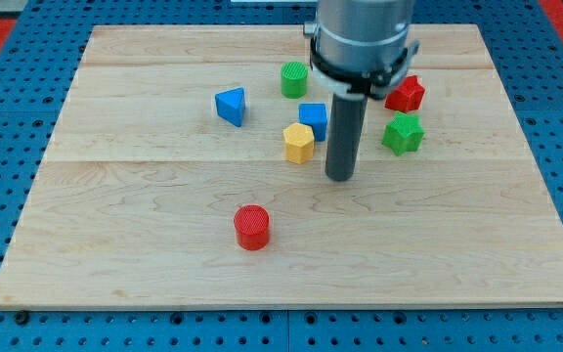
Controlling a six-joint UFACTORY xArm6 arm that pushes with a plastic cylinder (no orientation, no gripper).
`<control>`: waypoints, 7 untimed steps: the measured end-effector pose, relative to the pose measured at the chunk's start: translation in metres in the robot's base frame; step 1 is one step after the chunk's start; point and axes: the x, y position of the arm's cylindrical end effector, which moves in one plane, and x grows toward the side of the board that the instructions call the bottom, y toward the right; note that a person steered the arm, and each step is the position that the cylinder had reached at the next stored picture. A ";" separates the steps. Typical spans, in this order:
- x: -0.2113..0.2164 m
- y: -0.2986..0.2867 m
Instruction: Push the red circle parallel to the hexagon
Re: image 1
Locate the blue cube block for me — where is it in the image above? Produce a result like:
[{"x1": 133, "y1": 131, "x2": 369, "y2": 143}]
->
[{"x1": 298, "y1": 103, "x2": 328, "y2": 142}]

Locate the green cylinder block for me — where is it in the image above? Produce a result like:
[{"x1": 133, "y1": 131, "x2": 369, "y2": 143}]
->
[{"x1": 281, "y1": 62, "x2": 308, "y2": 99}]

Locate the blue triangle block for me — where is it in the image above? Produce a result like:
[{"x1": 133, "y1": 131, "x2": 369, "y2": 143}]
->
[{"x1": 214, "y1": 87, "x2": 245, "y2": 127}]

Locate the wooden board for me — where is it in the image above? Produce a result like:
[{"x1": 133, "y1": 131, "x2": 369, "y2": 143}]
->
[{"x1": 0, "y1": 24, "x2": 563, "y2": 311}]

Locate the yellow hexagon block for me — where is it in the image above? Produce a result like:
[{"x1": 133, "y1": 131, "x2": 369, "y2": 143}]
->
[{"x1": 282, "y1": 123, "x2": 315, "y2": 164}]

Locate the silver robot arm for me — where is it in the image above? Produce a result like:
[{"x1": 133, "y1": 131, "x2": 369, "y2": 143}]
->
[{"x1": 303, "y1": 0, "x2": 419, "y2": 101}]

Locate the red cylinder block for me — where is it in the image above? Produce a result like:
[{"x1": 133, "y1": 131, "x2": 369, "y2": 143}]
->
[{"x1": 234, "y1": 204, "x2": 270, "y2": 250}]

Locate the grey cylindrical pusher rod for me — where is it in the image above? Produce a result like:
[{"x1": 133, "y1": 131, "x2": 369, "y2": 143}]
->
[{"x1": 325, "y1": 95, "x2": 368, "y2": 182}]

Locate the black cable clamp ring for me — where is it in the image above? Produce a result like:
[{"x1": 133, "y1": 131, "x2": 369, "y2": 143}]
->
[{"x1": 309, "y1": 36, "x2": 410, "y2": 101}]

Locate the green star block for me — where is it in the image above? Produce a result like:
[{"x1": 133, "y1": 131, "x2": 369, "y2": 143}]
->
[{"x1": 381, "y1": 111, "x2": 424, "y2": 155}]

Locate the red star block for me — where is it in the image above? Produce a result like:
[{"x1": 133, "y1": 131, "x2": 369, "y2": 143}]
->
[{"x1": 384, "y1": 75, "x2": 425, "y2": 112}]

